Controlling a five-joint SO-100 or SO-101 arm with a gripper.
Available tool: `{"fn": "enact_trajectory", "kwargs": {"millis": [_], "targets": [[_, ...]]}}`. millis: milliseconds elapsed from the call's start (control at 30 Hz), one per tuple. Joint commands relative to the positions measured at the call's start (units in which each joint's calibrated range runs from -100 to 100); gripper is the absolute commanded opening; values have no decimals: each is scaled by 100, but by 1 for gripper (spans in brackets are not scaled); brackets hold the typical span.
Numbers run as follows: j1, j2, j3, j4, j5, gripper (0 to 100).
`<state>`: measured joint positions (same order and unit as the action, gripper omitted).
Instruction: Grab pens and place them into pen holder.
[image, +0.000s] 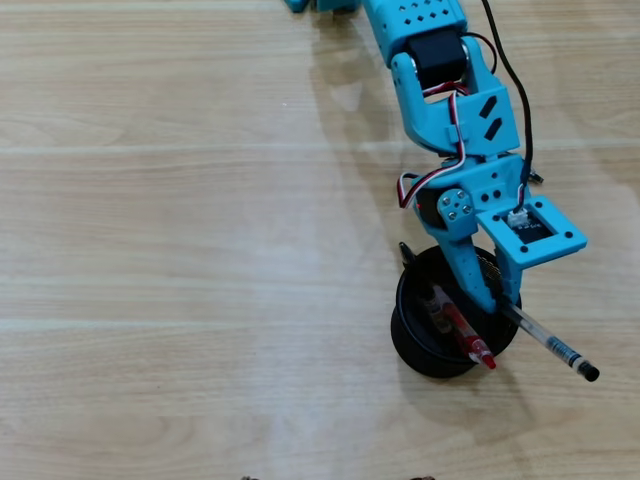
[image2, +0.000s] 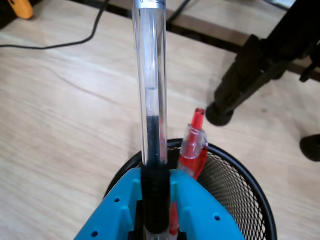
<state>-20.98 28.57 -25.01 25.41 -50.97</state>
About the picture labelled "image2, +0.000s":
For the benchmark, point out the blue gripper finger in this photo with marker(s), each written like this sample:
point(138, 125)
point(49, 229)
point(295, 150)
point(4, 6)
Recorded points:
point(205, 212)
point(110, 212)

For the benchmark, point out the red retractable pen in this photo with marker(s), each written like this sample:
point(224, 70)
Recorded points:
point(192, 150)

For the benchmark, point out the clear pen with black cap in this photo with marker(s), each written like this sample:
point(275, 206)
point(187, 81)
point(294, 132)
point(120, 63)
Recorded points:
point(152, 75)

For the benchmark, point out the black mesh pen holder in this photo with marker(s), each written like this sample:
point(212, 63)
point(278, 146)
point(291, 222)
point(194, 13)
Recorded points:
point(237, 190)

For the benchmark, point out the wooden background desk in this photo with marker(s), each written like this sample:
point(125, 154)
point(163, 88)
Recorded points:
point(220, 12)

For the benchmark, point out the orange game controller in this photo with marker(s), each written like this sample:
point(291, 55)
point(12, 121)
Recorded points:
point(22, 8)

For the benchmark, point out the black camera tripod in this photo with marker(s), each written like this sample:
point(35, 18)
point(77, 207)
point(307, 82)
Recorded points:
point(250, 75)

